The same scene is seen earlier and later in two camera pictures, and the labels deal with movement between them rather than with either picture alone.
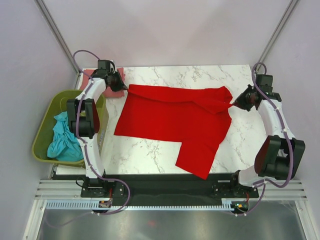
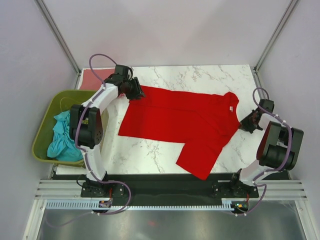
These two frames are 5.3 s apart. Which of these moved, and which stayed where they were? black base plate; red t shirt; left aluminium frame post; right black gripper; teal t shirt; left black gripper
Moved: left black gripper; right black gripper
Stayed: teal t shirt; black base plate; red t shirt; left aluminium frame post
